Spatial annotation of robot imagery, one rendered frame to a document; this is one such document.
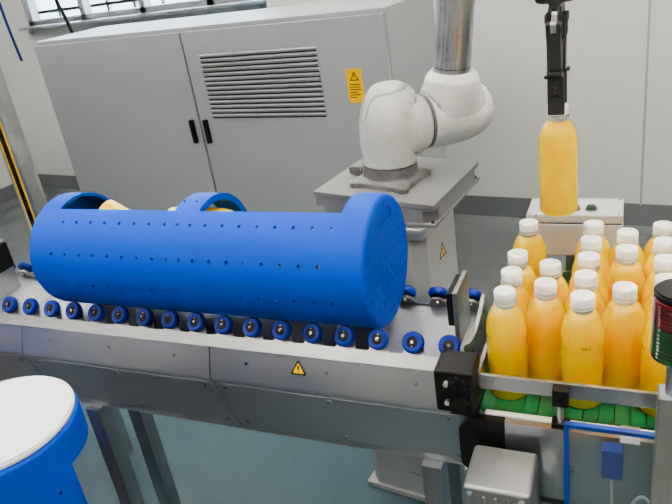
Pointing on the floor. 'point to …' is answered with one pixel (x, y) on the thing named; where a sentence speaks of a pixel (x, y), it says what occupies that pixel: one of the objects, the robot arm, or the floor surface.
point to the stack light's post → (660, 489)
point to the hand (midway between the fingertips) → (557, 93)
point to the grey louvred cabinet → (230, 99)
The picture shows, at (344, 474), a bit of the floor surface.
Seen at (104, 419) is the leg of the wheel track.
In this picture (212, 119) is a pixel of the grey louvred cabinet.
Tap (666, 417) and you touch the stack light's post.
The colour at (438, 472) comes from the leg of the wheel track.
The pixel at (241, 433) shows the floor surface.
